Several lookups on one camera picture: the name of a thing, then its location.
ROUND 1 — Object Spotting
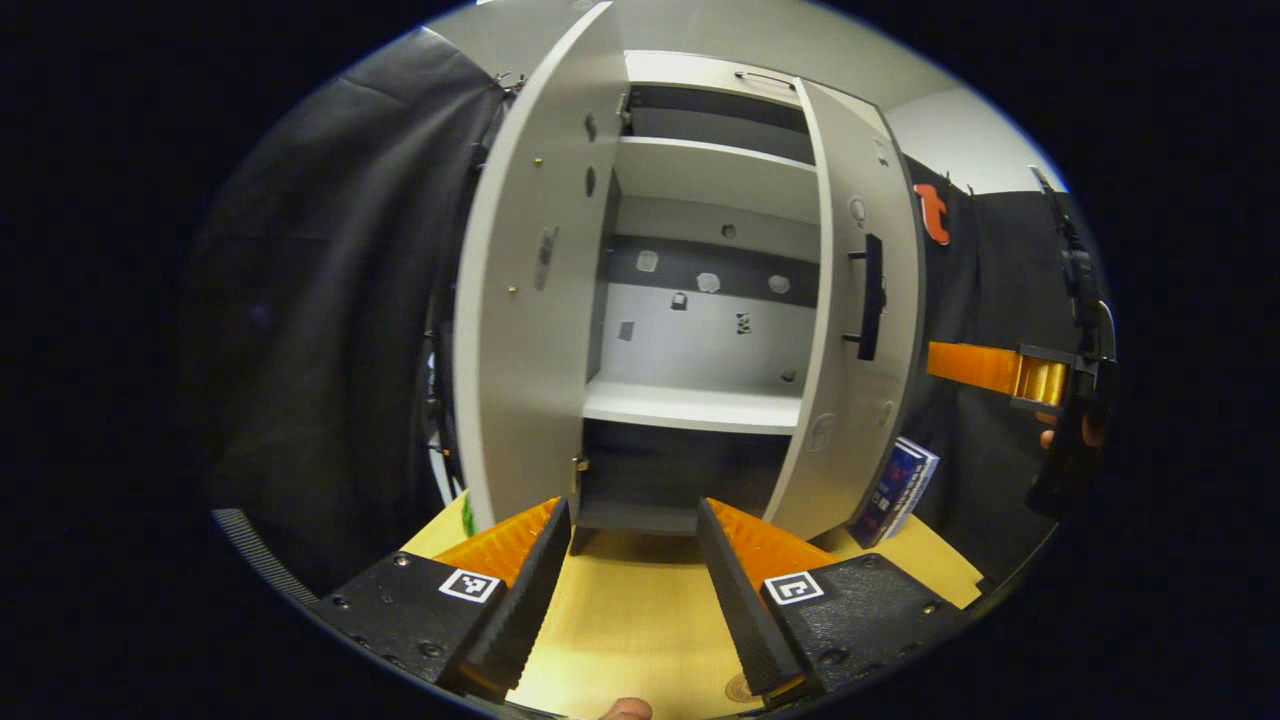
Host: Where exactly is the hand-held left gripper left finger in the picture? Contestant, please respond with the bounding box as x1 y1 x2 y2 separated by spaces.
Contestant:
310 497 573 704

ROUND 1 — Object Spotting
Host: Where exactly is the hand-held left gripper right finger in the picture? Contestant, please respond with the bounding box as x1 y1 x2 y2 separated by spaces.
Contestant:
695 497 969 701

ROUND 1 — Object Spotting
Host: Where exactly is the white cabinet door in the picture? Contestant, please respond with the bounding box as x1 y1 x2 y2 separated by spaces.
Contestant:
765 78 926 541
452 0 631 531

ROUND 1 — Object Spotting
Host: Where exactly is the white cabinet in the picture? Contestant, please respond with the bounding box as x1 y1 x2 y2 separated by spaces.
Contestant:
575 50 901 556

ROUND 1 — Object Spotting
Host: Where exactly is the white cabinet shelf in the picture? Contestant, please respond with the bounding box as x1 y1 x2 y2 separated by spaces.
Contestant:
630 105 816 166
583 375 804 436
612 135 823 224

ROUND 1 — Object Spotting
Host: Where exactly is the white cabinet drawer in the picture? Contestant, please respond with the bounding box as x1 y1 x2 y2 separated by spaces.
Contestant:
625 50 891 136

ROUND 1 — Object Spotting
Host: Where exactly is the black backdrop cloth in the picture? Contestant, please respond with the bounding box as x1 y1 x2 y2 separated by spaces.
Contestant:
900 155 1101 581
190 25 511 596

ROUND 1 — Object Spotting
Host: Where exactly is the blue box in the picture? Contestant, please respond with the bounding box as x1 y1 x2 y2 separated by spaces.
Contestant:
893 445 941 531

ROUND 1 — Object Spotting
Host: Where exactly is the black door handle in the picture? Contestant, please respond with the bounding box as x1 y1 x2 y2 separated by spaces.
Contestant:
842 233 888 362

